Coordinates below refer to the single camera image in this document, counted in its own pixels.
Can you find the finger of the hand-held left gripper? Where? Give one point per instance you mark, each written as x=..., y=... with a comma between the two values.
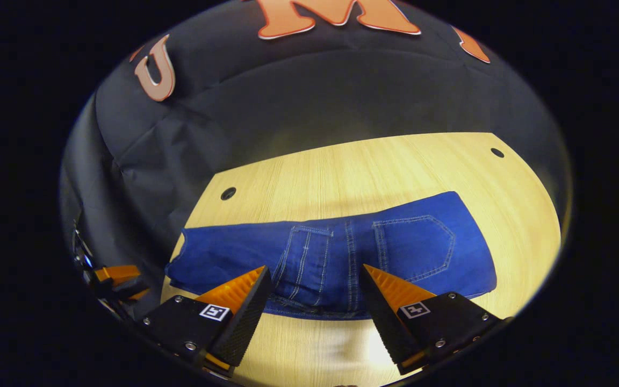
x=138, y=295
x=119, y=274

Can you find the blue denim jeans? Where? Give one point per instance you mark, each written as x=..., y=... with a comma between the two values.
x=422, y=247

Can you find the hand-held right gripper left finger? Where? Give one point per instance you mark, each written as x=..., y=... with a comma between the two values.
x=245, y=322

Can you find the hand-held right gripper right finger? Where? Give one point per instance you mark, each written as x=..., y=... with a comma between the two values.
x=387, y=322

